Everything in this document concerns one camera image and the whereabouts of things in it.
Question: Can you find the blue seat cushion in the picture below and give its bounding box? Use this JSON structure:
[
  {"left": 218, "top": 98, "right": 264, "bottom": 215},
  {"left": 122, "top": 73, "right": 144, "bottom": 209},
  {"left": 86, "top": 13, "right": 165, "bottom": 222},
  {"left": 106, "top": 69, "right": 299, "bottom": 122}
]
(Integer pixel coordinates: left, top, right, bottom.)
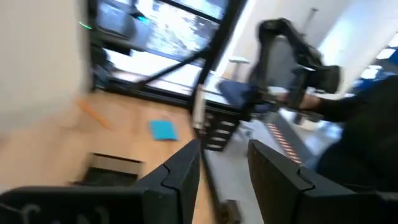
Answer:
[{"left": 217, "top": 80, "right": 276, "bottom": 113}]

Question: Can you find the blue sticky note pad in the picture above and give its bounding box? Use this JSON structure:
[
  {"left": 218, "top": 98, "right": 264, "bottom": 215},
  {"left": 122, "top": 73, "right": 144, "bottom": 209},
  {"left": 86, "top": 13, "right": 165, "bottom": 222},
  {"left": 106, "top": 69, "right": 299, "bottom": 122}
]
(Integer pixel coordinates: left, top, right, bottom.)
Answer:
[{"left": 148, "top": 119, "right": 179, "bottom": 142}]

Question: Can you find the computer monitor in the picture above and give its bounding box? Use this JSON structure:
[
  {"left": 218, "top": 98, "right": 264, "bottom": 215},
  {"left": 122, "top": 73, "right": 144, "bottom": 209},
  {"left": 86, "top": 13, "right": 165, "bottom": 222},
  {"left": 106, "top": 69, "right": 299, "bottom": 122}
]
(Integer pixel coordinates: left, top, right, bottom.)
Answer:
[{"left": 93, "top": 0, "right": 231, "bottom": 97}]

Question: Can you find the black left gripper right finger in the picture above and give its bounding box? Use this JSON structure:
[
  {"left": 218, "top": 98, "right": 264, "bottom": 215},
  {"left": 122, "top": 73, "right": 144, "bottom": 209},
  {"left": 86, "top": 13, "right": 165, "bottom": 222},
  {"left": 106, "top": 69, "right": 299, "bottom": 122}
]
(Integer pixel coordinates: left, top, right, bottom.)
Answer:
[{"left": 247, "top": 139, "right": 398, "bottom": 224}]

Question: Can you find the black metal table frame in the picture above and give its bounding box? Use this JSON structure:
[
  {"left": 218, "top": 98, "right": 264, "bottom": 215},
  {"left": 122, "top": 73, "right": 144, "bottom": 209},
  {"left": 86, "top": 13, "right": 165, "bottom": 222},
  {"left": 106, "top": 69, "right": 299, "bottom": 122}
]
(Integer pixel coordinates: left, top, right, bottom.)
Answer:
[{"left": 91, "top": 79, "right": 252, "bottom": 124}]

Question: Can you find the black mesh desk organizer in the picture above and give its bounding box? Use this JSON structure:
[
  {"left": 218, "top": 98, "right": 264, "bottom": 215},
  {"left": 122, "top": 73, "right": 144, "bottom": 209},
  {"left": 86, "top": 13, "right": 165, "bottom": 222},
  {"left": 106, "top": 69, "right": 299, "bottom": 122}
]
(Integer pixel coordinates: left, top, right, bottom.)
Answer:
[{"left": 73, "top": 151, "right": 144, "bottom": 188}]

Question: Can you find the grey black office chair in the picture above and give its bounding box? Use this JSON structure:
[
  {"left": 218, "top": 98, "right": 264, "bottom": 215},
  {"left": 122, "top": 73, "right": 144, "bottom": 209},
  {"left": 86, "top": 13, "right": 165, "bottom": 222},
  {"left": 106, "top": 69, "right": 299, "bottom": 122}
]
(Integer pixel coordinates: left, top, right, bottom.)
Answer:
[{"left": 248, "top": 17, "right": 342, "bottom": 110}]

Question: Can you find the person's forearm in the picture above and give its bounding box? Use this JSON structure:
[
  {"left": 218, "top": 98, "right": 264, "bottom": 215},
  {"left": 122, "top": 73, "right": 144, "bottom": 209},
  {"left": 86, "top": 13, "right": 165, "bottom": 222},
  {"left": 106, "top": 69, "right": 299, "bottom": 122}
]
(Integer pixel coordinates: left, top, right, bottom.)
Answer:
[{"left": 298, "top": 93, "right": 326, "bottom": 111}]

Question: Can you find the black rig pole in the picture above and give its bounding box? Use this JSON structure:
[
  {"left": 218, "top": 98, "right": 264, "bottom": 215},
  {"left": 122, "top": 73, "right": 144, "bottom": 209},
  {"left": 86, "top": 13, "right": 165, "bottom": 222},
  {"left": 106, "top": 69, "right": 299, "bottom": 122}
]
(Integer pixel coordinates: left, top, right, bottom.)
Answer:
[{"left": 186, "top": 0, "right": 249, "bottom": 131}]

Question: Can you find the orange white striped strip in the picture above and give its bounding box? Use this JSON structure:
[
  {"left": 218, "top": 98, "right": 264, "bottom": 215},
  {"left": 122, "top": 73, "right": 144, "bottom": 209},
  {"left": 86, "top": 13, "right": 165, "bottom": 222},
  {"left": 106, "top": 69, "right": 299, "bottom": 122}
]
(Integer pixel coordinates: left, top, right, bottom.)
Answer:
[{"left": 266, "top": 122, "right": 305, "bottom": 165}]

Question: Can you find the person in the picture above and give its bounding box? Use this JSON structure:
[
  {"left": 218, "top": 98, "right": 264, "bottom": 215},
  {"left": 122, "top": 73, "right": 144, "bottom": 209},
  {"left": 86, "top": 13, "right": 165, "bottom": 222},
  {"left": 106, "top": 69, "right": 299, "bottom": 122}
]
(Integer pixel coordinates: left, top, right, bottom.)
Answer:
[{"left": 310, "top": 73, "right": 398, "bottom": 191}]

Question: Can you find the orange pencil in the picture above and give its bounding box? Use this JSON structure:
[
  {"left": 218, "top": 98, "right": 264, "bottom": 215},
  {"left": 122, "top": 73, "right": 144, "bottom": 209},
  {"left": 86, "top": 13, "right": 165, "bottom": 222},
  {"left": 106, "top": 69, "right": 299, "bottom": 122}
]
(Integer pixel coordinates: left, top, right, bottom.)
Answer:
[{"left": 76, "top": 98, "right": 113, "bottom": 131}]

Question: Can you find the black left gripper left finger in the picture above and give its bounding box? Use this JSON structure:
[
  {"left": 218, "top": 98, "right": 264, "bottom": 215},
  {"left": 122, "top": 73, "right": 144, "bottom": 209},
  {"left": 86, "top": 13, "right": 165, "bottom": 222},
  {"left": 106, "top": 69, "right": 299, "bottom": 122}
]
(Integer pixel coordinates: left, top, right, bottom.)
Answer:
[{"left": 0, "top": 139, "right": 201, "bottom": 224}]

